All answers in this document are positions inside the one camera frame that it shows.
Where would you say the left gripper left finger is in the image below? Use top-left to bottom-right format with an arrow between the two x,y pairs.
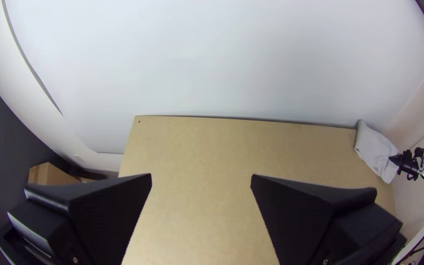
7,173 -> 153,265

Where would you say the grey t-shirt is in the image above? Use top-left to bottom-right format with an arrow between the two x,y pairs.
353,119 -> 401,185

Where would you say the large cardboard box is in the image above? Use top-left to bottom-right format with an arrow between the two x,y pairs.
27,161 -> 84,186

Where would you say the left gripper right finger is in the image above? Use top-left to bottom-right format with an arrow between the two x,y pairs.
250,173 -> 404,265

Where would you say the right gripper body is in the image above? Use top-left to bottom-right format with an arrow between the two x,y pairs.
388,149 -> 421,182

